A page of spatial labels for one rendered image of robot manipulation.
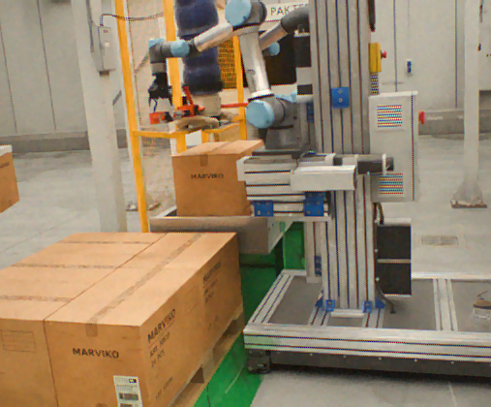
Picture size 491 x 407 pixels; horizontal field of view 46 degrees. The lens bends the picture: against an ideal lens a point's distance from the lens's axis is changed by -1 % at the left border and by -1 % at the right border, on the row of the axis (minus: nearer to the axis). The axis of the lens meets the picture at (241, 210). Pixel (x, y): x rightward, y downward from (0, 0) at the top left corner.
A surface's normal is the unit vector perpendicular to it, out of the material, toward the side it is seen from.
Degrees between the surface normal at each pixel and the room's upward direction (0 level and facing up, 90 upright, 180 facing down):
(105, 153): 90
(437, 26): 90
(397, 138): 90
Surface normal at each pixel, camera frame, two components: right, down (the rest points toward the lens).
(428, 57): -0.29, 0.24
